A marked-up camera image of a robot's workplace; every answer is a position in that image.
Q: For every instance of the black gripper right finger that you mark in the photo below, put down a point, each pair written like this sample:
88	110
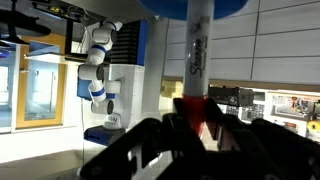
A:
266	150

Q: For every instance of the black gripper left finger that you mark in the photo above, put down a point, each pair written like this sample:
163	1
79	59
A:
133	150

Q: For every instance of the white marker with orange cap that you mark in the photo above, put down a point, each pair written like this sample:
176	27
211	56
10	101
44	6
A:
198	60

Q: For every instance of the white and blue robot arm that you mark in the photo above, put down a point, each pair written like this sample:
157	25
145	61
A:
96	73

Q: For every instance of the blue plastic cup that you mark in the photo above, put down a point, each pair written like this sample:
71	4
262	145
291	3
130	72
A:
173	8

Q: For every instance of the pale yellow stacked boards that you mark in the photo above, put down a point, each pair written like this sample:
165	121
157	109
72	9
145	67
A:
171	89

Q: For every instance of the yellow framed glass door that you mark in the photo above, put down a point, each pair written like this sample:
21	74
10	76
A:
40	83

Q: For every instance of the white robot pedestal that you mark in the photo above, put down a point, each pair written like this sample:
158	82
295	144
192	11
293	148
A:
131	90

